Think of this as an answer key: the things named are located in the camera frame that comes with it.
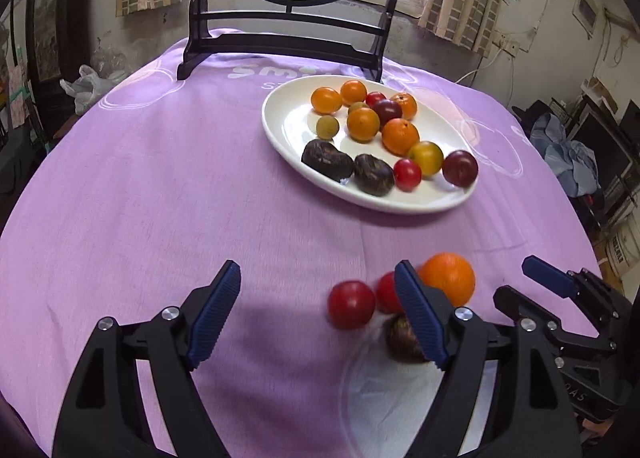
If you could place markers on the dark red plum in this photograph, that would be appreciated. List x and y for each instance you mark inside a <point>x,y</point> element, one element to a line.
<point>460,168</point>
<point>387,111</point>

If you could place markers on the purple tablecloth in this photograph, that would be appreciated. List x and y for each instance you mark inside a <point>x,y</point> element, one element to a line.
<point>150,198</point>

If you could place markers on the yellow orange tomato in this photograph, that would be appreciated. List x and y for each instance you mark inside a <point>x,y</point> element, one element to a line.
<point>426,158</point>

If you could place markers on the blue cloth pile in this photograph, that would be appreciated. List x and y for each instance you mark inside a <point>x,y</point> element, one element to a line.
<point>570,158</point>

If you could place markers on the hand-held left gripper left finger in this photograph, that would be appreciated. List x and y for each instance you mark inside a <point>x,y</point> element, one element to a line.
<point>215,313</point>

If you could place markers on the wall socket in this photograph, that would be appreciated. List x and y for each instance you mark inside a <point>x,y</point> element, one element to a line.
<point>511,48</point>

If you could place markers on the dark wooden cabinet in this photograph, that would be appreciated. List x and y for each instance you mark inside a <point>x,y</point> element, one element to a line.
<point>50,28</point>

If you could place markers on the small orange tomato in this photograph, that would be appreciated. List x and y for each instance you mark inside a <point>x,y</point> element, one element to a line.
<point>353,92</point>

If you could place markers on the white plastic bag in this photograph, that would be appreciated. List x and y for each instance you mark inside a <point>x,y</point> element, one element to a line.
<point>85,90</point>

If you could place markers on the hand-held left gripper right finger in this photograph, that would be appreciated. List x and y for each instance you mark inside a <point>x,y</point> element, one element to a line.
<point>420,313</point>

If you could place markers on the small yellow tomato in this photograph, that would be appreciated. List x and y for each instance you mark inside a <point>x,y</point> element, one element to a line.
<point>356,107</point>

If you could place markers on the small wall frame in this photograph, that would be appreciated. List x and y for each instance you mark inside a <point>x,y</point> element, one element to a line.
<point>585,12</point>

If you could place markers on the dark brown water chestnut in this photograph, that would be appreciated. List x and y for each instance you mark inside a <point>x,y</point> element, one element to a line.
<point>400,338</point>
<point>327,161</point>
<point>374,174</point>

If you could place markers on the orange mandarin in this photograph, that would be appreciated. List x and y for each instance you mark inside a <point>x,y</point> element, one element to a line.
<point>447,278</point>
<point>400,136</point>
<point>406,105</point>

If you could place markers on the white oval plate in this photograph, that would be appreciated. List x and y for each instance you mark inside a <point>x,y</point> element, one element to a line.
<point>292,123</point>

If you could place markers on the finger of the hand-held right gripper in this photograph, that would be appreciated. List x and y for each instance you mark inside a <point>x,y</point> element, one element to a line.
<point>507,300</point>
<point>547,277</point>

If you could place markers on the white bucket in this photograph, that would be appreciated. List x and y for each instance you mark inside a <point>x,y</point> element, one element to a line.
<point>622,253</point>

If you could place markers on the red cherry tomato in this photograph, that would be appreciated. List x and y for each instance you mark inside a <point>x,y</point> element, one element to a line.
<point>375,98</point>

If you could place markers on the small olive green fruit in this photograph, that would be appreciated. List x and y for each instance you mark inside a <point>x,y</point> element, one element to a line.
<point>327,127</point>

